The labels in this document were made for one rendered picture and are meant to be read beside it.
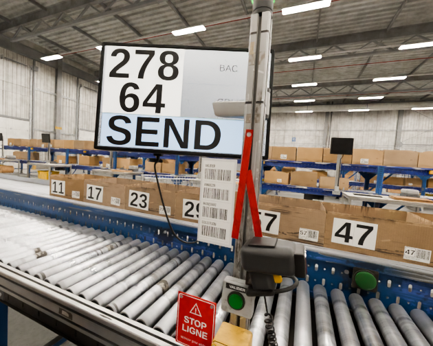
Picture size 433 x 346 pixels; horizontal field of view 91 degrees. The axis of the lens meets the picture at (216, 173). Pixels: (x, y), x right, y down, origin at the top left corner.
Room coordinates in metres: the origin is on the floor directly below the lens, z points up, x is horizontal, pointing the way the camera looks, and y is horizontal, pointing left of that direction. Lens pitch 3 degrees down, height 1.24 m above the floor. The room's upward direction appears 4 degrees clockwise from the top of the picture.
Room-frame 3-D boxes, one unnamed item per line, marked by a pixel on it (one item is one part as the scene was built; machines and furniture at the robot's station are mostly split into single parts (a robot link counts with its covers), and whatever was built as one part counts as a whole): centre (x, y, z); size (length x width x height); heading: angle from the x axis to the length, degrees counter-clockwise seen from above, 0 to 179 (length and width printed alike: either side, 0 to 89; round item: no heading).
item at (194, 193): (1.28, -0.01, 0.96); 0.39 x 0.29 x 0.17; 68
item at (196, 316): (0.47, 0.00, 0.85); 0.16 x 0.01 x 0.13; 68
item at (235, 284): (0.44, -0.06, 0.95); 0.07 x 0.03 x 0.07; 68
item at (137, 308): (0.86, 0.17, 0.72); 0.52 x 0.05 x 0.05; 158
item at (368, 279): (0.80, -0.61, 0.81); 0.07 x 0.01 x 0.07; 68
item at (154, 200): (1.43, 0.35, 0.96); 0.39 x 0.29 x 0.17; 68
